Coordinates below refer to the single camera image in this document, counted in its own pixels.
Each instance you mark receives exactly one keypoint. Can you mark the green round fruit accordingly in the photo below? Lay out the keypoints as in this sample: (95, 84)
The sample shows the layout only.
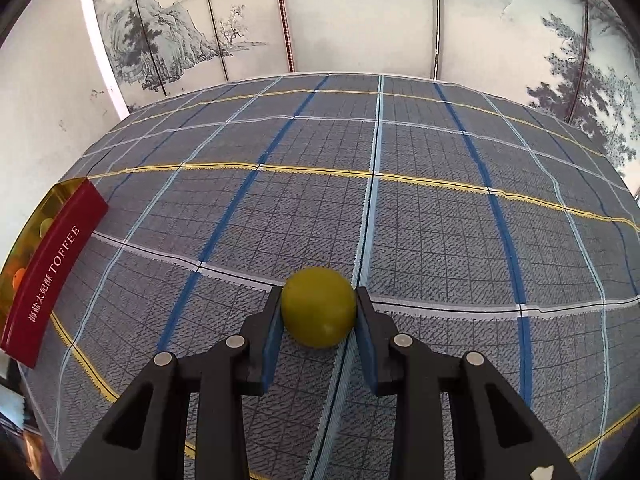
(318, 307)

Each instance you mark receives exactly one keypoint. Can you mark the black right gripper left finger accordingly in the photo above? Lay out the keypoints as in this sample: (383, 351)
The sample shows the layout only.
(143, 434)

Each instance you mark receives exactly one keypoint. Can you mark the green fruit in box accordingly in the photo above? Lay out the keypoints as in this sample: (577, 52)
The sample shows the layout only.
(45, 226)

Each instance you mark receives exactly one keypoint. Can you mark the orange fruit in box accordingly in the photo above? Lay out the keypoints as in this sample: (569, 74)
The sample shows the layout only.
(17, 278)

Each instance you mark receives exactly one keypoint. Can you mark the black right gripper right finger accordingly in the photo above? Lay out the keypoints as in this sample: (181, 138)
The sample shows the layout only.
(496, 435)

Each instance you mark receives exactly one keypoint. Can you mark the painted folding screen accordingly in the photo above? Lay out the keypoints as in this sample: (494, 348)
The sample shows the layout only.
(575, 59)

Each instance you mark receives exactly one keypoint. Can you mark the red toffee box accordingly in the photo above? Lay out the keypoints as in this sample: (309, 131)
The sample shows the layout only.
(76, 207)

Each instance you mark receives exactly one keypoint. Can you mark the plaid grey tablecloth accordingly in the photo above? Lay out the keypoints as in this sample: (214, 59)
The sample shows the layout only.
(475, 222)

